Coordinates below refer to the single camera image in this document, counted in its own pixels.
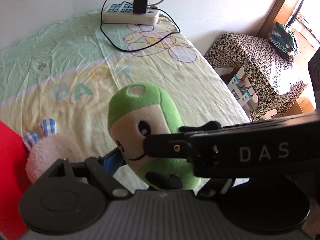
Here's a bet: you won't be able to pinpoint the green monkey plush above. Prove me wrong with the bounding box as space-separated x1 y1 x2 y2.
107 81 222 191

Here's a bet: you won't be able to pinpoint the small white blue box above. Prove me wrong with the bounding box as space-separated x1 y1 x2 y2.
227 67 258 111

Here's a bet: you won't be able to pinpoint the pink bunny plush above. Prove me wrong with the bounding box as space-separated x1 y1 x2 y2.
22 118 82 183

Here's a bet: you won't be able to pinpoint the red cardboard box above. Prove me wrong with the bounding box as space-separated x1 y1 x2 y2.
1 122 31 239

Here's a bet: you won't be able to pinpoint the folded green clothes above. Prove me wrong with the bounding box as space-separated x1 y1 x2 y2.
268 22 298 62

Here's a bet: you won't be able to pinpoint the cartoon print bed sheet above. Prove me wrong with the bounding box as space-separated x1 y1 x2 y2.
1 12 248 161

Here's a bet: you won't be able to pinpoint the white power strip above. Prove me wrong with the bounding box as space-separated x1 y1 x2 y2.
102 3 159 25

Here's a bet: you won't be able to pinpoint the black charger adapter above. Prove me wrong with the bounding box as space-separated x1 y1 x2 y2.
132 0 148 14

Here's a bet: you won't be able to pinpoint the black charger cable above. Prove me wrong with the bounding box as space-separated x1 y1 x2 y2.
100 0 181 54

